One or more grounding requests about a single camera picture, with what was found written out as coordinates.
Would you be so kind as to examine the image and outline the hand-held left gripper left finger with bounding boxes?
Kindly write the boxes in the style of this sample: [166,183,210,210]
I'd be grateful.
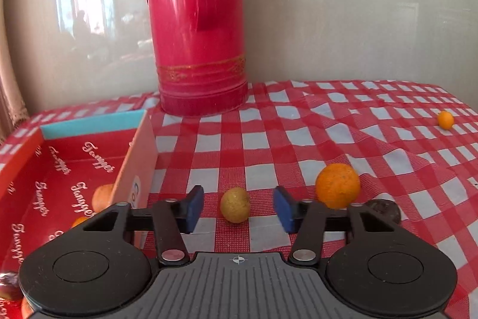
[80,185,205,266]

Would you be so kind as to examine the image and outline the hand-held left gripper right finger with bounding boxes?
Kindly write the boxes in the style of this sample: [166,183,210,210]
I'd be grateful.
[272,186,399,266]

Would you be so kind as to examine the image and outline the yellow round fruit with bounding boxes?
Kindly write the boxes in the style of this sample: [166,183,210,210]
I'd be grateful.
[220,187,251,224]

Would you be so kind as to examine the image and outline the large orange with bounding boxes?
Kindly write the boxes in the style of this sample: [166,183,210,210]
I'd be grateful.
[315,163,361,210]

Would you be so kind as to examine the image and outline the dark brown round fruit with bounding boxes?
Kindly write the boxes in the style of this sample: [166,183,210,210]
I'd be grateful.
[364,199,401,223]
[0,273,23,301]

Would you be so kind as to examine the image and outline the green cardboard box red inside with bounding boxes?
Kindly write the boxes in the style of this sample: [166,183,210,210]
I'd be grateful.
[0,109,159,319]

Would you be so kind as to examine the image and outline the small orange fruit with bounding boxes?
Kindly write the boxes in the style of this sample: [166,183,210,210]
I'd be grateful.
[438,110,455,130]

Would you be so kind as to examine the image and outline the red white checkered tablecloth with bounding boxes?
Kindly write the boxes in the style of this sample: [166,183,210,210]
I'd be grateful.
[0,80,478,319]

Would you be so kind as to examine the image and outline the red thermos flask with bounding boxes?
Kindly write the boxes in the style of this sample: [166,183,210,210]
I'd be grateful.
[140,0,249,117]

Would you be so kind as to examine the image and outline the beige lace curtain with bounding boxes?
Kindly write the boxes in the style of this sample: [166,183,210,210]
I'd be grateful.
[0,39,30,145]

